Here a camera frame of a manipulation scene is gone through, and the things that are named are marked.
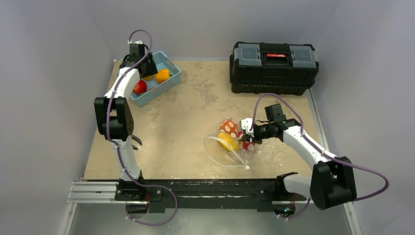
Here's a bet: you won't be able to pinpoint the orange fake fruit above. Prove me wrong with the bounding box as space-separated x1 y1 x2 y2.
155 69 172 84

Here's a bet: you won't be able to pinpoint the red fake apple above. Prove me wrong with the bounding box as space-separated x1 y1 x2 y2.
133 80 147 95

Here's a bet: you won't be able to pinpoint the polka dot zip top bag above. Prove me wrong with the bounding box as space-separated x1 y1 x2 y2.
201 117 258 170

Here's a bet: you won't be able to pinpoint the orange yellow fake mango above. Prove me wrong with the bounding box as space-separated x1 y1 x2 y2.
143 75 155 81

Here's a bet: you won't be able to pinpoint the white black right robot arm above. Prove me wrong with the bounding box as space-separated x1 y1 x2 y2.
241 104 357 210

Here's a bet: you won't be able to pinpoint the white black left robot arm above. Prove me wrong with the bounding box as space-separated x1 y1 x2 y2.
94 41 152 200

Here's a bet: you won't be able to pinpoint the red fake tomato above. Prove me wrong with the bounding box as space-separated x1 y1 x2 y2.
238 131 255 151

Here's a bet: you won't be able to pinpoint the light blue perforated basket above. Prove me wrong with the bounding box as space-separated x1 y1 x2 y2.
115 50 182 107

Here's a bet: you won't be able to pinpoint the black plastic toolbox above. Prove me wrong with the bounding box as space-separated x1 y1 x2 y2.
229 42 319 96

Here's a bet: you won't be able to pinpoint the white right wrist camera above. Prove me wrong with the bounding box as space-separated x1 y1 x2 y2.
240 117 254 137

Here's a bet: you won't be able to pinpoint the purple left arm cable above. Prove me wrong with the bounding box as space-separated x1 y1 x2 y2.
105 29 153 182

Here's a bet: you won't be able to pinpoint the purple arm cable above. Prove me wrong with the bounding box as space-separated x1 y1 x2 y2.
250 93 390 202
105 29 153 182

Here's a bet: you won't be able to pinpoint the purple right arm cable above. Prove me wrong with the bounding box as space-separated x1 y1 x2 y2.
250 93 390 202

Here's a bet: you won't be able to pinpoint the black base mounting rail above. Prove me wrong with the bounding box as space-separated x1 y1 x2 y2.
115 178 307 216

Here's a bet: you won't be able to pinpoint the black handled pliers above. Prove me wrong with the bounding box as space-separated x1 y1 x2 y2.
131 135 142 150

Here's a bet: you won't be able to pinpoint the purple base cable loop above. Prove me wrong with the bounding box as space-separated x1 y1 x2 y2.
125 185 179 227

